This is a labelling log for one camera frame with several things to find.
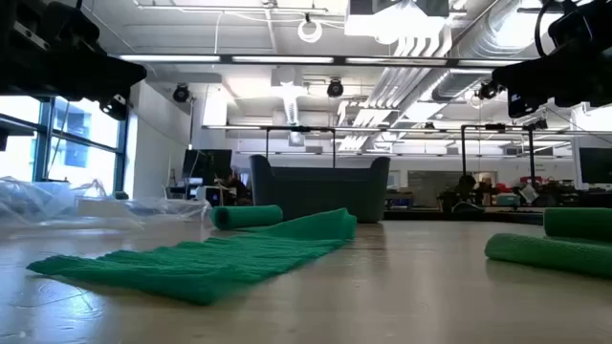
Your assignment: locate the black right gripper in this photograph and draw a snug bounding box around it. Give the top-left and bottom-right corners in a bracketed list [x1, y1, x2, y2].
[492, 28, 612, 119]

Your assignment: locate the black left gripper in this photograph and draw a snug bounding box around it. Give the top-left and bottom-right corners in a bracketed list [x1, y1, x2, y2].
[0, 47, 148, 121]

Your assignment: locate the clear plastic bag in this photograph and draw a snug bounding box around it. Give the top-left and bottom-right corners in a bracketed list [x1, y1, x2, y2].
[0, 175, 212, 231]

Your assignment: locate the teal green elastic bandage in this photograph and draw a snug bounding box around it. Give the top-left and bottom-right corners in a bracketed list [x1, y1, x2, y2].
[27, 204, 358, 307]

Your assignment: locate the black computer monitor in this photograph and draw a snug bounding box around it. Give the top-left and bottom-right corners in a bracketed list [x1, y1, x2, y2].
[578, 146, 612, 185]

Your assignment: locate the person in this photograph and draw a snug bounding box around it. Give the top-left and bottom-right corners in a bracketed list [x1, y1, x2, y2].
[440, 174, 480, 212]
[217, 166, 251, 207]

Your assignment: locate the dark green mesh sheet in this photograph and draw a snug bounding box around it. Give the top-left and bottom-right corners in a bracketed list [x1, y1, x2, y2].
[484, 206, 612, 279]

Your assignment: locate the long ceiling light bar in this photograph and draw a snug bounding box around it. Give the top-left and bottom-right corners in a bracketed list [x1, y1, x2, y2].
[119, 54, 525, 68]

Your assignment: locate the teal plastic bin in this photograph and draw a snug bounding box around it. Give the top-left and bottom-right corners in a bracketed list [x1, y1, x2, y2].
[249, 154, 391, 225]

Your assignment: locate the silver ventilation duct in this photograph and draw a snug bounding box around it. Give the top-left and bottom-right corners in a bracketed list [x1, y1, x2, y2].
[432, 0, 551, 104]

